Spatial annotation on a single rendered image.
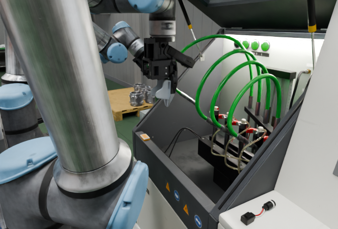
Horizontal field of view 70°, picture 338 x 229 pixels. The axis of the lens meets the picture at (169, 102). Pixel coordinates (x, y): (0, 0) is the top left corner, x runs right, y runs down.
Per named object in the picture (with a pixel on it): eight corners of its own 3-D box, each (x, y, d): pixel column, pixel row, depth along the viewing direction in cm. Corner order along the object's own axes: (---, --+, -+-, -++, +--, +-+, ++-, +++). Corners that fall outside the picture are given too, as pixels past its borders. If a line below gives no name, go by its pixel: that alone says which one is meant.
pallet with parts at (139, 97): (166, 110, 430) (166, 90, 418) (117, 122, 378) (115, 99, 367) (132, 93, 536) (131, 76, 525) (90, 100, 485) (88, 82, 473)
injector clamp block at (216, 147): (196, 167, 113) (198, 138, 108) (214, 161, 118) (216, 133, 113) (251, 215, 85) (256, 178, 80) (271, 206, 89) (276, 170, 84)
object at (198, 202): (136, 159, 127) (134, 132, 122) (143, 157, 129) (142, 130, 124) (205, 254, 75) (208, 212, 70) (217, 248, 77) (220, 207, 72)
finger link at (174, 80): (165, 91, 74) (164, 63, 71) (170, 90, 75) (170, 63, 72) (172, 95, 70) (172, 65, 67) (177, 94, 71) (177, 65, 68)
